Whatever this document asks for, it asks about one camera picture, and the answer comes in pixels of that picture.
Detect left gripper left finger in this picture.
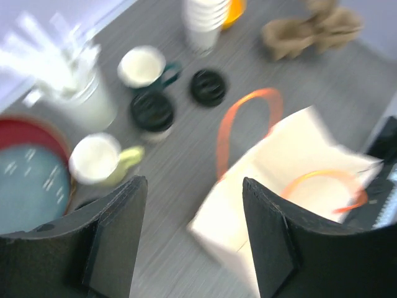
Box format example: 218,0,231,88
1,176,148,297

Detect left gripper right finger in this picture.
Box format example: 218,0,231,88
243,178,396,297

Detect printed paper takeout bag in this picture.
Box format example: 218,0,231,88
187,88,382,297

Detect stack of black cup lids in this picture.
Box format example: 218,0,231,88
189,68,228,107

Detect brown cardboard cup carrier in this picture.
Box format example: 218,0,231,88
261,1,364,61

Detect blue grey plate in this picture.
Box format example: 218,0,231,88
1,144,71,234

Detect yellow mug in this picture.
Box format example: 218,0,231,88
68,132,145,186

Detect red round tray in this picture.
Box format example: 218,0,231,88
1,116,74,215

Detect white straw holder cup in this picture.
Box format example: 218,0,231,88
36,66,117,133

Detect dark green mug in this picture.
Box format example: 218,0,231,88
117,45,182,93

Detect wrapped white straw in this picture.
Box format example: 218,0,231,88
1,12,101,107

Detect orange bowl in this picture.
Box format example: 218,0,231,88
222,0,247,30

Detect stack of white paper cups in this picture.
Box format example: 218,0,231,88
182,1,231,56

